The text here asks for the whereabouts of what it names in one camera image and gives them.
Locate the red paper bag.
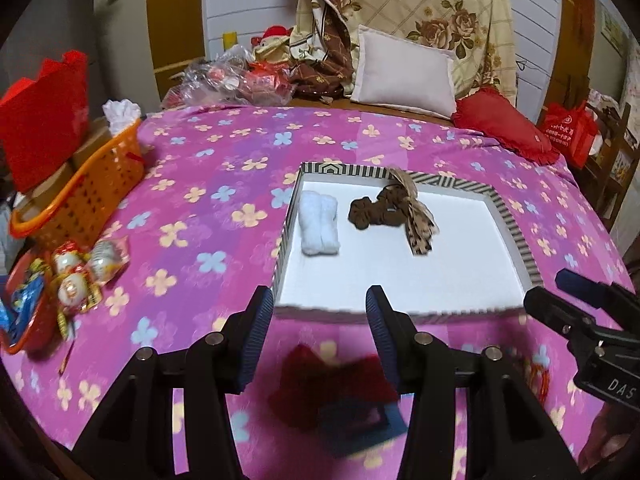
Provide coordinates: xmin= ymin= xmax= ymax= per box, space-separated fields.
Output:
xmin=1 ymin=50 xmax=89 ymax=192

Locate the red round candy basket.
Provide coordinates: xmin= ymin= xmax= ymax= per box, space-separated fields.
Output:
xmin=1 ymin=250 xmax=58 ymax=354

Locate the santa plush toy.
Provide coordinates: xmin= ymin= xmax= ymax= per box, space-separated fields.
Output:
xmin=250 ymin=25 xmax=293 ymax=64

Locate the striped cardboard tray box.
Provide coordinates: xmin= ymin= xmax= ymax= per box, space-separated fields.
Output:
xmin=272 ymin=162 xmax=542 ymax=323

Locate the leopard print hair bow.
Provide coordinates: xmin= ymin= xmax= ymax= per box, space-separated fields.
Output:
xmin=387 ymin=167 xmax=439 ymax=256

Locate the white small pillow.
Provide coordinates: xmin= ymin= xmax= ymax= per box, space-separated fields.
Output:
xmin=350 ymin=25 xmax=457 ymax=119

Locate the white tissue paper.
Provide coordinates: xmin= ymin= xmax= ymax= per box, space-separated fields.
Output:
xmin=102 ymin=99 xmax=142 ymax=136

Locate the red shopping bag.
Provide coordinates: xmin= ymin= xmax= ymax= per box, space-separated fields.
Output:
xmin=540 ymin=101 xmax=598 ymax=169

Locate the red heart cushion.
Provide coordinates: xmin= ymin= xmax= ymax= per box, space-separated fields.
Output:
xmin=451 ymin=86 xmax=560 ymax=165

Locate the wooden chair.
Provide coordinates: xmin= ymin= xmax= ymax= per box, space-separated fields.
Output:
xmin=584 ymin=103 xmax=639 ymax=232

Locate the clear plastic bag with items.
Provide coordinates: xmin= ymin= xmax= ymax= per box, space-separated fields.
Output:
xmin=160 ymin=44 xmax=295 ymax=110

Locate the silver ornament ball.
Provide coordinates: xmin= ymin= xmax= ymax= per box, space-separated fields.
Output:
xmin=88 ymin=240 xmax=125 ymax=284

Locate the santa ornament ball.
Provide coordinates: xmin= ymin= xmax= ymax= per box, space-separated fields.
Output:
xmin=58 ymin=272 xmax=90 ymax=312

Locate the orange plastic basket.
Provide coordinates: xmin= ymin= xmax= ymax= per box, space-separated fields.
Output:
xmin=9 ymin=120 xmax=145 ymax=250

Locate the pink floral bed sheet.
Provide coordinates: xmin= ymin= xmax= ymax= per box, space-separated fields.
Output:
xmin=2 ymin=107 xmax=632 ymax=479

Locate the floral beige quilt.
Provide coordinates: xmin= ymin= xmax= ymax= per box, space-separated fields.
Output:
xmin=290 ymin=0 xmax=518 ymax=103

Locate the blue claw hair clip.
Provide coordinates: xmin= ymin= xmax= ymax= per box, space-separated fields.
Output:
xmin=322 ymin=402 xmax=408 ymax=457

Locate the white fluffy scrunchie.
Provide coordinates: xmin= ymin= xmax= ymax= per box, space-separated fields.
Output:
xmin=298 ymin=191 xmax=341 ymax=257

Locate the brown scrunchie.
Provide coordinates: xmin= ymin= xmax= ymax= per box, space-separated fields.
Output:
xmin=348 ymin=184 xmax=408 ymax=230

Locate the person right hand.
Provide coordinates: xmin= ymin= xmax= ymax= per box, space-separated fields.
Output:
xmin=578 ymin=403 xmax=639 ymax=472

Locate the red bow hair clip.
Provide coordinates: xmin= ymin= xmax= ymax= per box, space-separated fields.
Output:
xmin=268 ymin=344 xmax=399 ymax=434

